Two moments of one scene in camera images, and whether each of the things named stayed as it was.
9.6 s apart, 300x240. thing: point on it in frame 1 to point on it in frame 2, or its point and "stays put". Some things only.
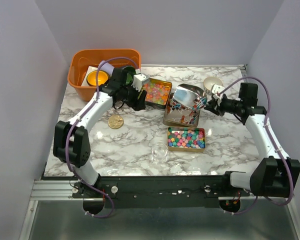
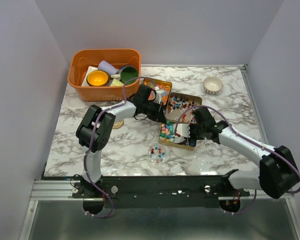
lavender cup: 107,66 stays put
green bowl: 131,73 stays put
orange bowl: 91,77 stays put
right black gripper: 215,106 to 192,137
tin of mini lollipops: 177,113 stays put
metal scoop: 190,96 to 178,139
